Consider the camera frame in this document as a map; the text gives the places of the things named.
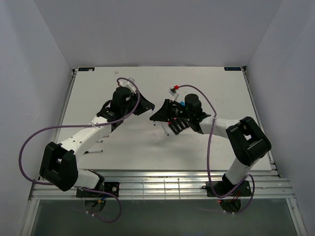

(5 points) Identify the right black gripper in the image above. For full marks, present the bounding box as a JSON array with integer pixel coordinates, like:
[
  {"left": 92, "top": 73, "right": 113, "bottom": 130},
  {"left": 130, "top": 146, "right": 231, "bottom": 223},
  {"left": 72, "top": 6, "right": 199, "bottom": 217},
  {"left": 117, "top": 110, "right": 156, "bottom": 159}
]
[{"left": 150, "top": 99, "right": 192, "bottom": 122}]

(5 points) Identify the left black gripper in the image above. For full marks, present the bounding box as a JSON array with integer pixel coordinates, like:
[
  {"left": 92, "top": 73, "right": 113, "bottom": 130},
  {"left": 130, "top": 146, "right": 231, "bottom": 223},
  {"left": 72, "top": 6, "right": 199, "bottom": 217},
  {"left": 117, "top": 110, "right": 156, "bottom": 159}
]
[{"left": 122, "top": 90, "right": 155, "bottom": 116}]

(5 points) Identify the orange cap highlighter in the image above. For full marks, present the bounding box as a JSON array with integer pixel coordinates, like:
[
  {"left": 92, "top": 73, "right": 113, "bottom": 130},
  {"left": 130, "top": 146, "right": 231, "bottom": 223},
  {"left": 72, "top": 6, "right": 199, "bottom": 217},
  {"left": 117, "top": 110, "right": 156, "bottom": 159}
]
[{"left": 173, "top": 120, "right": 183, "bottom": 132}]

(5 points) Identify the purple cap highlighter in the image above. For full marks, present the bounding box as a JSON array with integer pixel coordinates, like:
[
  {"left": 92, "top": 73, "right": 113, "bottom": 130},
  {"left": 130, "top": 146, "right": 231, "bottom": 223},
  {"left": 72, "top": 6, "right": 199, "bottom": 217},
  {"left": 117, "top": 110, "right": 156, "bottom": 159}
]
[{"left": 178, "top": 119, "right": 187, "bottom": 129}]

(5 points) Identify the pink cap highlighter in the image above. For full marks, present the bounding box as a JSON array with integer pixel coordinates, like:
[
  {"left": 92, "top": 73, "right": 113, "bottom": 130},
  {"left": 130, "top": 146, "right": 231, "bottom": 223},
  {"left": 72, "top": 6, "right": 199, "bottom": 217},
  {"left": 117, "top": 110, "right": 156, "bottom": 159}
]
[{"left": 168, "top": 122, "right": 180, "bottom": 135}]

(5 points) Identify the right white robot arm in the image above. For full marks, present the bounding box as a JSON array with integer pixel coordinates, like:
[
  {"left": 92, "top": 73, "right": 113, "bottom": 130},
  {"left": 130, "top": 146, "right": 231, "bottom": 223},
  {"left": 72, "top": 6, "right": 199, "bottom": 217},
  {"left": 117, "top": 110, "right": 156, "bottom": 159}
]
[{"left": 150, "top": 98, "right": 272, "bottom": 195}]

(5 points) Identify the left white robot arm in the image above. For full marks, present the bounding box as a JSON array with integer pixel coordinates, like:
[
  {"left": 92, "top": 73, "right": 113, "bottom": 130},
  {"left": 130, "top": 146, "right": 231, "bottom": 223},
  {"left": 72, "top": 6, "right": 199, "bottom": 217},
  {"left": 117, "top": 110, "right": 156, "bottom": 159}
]
[{"left": 39, "top": 88, "right": 155, "bottom": 197}]

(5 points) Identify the black thin pen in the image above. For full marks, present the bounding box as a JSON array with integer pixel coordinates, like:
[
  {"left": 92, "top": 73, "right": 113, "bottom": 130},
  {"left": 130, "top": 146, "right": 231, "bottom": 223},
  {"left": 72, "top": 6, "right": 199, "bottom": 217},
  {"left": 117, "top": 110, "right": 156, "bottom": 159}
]
[{"left": 84, "top": 150, "right": 103, "bottom": 154}]

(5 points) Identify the left blue corner label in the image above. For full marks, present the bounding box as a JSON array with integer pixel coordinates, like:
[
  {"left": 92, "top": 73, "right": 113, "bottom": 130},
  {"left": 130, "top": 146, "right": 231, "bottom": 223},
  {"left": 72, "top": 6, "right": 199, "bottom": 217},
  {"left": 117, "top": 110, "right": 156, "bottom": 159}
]
[{"left": 78, "top": 67, "right": 95, "bottom": 72}]

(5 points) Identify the blue corner label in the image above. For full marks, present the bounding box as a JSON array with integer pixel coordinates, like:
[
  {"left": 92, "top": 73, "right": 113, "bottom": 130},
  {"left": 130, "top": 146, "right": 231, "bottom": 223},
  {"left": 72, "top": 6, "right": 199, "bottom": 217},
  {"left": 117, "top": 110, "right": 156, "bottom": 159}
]
[
  {"left": 224, "top": 67, "right": 242, "bottom": 71},
  {"left": 78, "top": 67, "right": 95, "bottom": 72}
]

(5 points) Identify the right blue corner label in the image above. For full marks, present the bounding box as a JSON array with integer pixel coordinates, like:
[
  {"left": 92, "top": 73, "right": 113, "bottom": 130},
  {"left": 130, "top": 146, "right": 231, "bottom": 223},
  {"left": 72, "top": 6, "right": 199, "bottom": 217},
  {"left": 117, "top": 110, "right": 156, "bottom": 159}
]
[{"left": 224, "top": 67, "right": 242, "bottom": 71}]

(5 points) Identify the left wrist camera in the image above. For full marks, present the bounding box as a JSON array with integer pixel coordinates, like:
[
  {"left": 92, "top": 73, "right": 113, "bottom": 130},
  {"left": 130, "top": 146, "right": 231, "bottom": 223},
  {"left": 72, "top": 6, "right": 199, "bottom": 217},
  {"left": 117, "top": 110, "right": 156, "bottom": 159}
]
[{"left": 110, "top": 77, "right": 136, "bottom": 108}]

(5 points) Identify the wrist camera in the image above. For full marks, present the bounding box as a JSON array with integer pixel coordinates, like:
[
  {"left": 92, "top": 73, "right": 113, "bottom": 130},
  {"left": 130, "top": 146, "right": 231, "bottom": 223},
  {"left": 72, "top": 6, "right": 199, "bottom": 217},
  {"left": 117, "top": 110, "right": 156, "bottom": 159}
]
[
  {"left": 110, "top": 77, "right": 136, "bottom": 108},
  {"left": 168, "top": 86, "right": 203, "bottom": 117}
]

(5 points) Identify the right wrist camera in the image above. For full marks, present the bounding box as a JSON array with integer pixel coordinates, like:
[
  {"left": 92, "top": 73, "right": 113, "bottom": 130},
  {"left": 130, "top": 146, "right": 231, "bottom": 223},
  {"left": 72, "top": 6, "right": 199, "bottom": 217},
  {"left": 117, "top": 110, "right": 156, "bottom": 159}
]
[{"left": 168, "top": 86, "right": 203, "bottom": 117}]

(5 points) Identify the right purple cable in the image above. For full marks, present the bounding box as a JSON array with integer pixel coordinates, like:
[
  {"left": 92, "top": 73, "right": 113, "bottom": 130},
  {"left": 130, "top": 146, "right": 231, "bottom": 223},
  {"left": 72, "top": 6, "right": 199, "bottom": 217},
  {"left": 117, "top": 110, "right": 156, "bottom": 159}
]
[{"left": 173, "top": 85, "right": 255, "bottom": 215}]

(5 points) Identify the purple cable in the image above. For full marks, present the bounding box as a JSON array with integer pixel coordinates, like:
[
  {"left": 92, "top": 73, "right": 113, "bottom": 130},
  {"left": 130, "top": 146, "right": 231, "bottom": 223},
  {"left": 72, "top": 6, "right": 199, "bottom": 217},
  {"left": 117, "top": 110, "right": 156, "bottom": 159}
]
[
  {"left": 173, "top": 85, "right": 255, "bottom": 215},
  {"left": 18, "top": 77, "right": 141, "bottom": 223}
]

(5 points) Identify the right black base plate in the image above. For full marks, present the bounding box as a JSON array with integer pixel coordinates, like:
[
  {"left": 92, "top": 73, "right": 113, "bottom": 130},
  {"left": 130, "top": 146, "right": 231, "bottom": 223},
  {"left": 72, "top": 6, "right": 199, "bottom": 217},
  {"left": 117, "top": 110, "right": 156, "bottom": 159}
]
[{"left": 201, "top": 180, "right": 252, "bottom": 197}]

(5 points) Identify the aluminium frame rail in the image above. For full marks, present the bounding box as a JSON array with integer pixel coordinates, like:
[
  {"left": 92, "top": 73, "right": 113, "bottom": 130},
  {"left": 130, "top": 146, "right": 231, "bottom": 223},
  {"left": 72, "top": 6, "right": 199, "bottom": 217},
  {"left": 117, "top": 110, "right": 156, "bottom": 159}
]
[{"left": 28, "top": 169, "right": 296, "bottom": 201}]

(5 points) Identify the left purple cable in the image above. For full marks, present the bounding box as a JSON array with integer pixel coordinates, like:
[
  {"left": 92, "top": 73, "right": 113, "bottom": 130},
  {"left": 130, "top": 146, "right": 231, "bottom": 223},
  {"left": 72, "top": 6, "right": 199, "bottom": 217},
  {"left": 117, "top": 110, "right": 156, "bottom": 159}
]
[{"left": 18, "top": 77, "right": 141, "bottom": 223}]

